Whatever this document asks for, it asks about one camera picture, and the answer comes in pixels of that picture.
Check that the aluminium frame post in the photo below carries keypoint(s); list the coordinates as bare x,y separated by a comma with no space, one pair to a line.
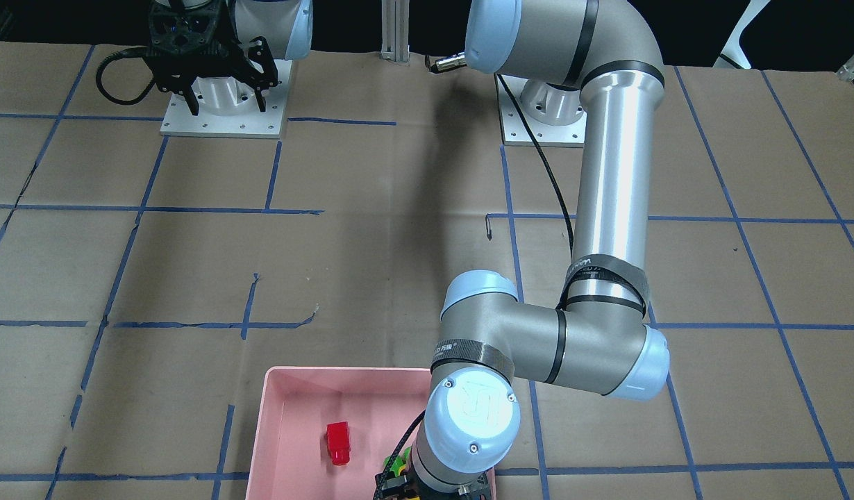
394,31

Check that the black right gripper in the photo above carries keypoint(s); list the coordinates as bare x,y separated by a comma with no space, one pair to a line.
256,64

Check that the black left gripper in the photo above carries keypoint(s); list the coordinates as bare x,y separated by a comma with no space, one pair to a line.
399,489

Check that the green toy block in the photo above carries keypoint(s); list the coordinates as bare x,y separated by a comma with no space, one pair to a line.
397,465

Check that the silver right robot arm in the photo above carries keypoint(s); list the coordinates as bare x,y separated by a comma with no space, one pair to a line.
287,25

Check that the pink plastic box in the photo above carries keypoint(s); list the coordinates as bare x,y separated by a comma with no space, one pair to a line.
289,458

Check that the red toy block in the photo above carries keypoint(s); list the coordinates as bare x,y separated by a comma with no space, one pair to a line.
338,443

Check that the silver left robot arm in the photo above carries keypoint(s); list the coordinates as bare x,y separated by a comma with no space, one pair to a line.
595,339

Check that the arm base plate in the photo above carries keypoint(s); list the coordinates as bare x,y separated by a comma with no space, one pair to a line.
229,109
554,114

